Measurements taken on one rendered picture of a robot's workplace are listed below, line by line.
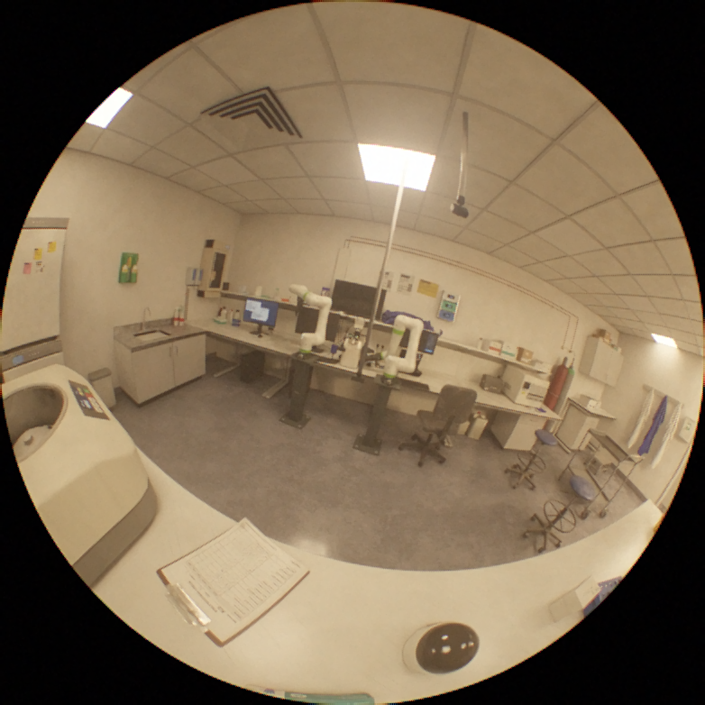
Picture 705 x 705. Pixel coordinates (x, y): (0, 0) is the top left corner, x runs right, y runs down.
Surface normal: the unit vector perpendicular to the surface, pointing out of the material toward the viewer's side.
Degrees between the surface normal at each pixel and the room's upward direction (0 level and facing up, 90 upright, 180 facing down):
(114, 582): 0
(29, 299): 90
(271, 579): 0
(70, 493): 90
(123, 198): 90
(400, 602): 0
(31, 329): 90
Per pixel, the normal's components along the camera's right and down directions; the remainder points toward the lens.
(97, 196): 0.96, 0.25
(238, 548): 0.20, -0.95
